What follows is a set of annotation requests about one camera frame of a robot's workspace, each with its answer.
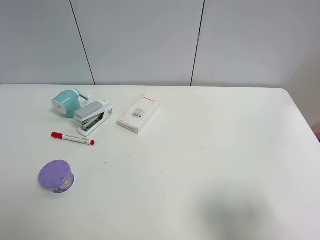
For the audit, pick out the teal crank pencil sharpener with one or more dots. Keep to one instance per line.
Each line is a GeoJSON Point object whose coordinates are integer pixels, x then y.
{"type": "Point", "coordinates": [67, 102]}

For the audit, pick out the red and white marker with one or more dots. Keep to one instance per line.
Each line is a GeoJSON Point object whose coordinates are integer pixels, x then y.
{"type": "Point", "coordinates": [81, 140]}

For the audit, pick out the white rectangular box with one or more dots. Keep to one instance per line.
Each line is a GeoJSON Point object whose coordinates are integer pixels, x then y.
{"type": "Point", "coordinates": [139, 114]}

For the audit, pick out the purple lidded round container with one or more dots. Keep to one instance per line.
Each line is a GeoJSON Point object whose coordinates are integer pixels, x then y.
{"type": "Point", "coordinates": [56, 176]}

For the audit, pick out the white and grey stapler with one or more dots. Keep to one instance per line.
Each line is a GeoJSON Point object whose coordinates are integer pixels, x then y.
{"type": "Point", "coordinates": [92, 116]}

